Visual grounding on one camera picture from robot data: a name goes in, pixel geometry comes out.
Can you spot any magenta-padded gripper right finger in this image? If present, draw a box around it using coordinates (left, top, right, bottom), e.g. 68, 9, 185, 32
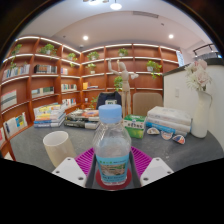
127, 146, 175, 190

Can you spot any stack of colourful books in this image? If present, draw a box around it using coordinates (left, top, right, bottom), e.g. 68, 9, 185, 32
33, 102, 68, 129

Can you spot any clear water bottle blue cap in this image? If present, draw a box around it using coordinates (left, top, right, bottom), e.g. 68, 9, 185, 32
92, 104, 132, 187

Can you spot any wooden shelf unit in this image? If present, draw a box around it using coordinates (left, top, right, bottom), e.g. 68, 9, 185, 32
0, 34, 183, 159

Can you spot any wooden artist mannequin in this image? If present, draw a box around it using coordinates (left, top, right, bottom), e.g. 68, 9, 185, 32
107, 59, 140, 118

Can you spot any black metal railing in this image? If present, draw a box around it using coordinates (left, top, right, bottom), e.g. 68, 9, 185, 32
192, 43, 219, 58

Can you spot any tan upholstered chair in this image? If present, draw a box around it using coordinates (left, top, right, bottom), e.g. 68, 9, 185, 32
132, 92, 164, 117

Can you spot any green tissue box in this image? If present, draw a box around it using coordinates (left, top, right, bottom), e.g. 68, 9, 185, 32
123, 114, 148, 139

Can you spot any white ceramic pitcher vase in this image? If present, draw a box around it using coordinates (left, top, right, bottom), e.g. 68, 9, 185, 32
190, 90, 213, 139

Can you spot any small oval badge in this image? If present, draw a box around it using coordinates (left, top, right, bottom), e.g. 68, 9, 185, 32
160, 130, 174, 141
172, 134, 187, 145
146, 126, 161, 136

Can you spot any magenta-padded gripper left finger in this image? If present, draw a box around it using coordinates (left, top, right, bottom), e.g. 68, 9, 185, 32
52, 147, 98, 190

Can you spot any ceiling air vent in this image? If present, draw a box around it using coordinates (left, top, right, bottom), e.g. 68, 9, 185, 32
132, 10, 159, 19

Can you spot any multi-bulb ceiling lamp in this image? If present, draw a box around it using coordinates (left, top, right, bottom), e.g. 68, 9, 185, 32
83, 0, 123, 11

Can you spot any dark blue chair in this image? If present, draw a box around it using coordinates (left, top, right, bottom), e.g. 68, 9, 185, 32
95, 91, 123, 110

